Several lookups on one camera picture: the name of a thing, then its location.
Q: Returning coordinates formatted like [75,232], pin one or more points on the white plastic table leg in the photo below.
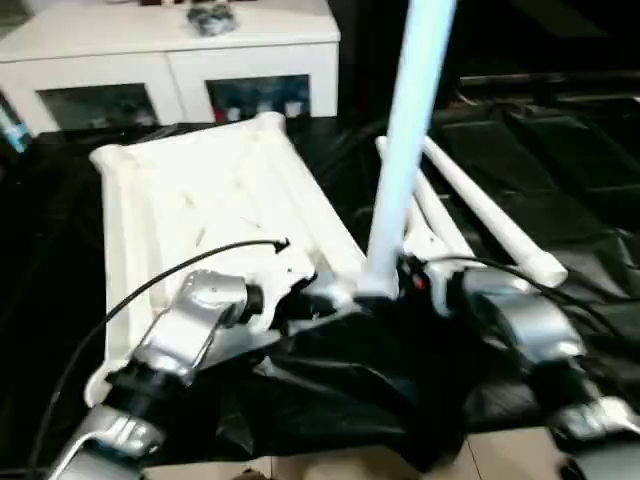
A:
[415,100]
[382,147]
[440,215]
[490,215]

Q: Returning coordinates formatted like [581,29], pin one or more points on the white plastic table top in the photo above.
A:
[200,190]

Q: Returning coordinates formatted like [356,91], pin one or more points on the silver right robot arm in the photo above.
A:
[525,320]

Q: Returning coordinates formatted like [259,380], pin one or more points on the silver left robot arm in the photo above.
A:
[200,310]

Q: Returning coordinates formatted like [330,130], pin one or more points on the black glossy mat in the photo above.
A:
[350,380]

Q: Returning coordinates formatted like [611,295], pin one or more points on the small white jar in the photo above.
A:
[262,111]
[233,113]
[292,109]

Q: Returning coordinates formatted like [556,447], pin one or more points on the red bottle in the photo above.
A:
[218,112]

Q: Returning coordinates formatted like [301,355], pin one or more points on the long black bar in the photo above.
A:
[550,79]

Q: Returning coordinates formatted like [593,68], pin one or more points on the bag of black parts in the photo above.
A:
[211,20]

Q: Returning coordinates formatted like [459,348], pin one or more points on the white sideboard cabinet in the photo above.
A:
[125,55]

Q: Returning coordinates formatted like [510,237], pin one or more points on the white pole with blue ribbon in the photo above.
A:
[15,130]

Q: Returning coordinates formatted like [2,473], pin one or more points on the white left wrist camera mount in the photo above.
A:
[280,290]

